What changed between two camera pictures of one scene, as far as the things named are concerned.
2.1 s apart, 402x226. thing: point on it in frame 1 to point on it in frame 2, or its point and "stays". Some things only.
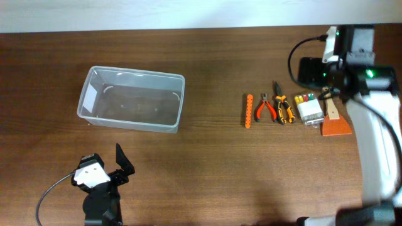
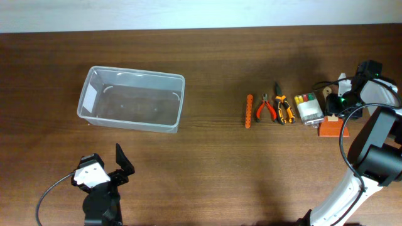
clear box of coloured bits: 309,108 stays
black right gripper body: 329,70 to 348,105
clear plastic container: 117,98 stays
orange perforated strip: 249,110 stays
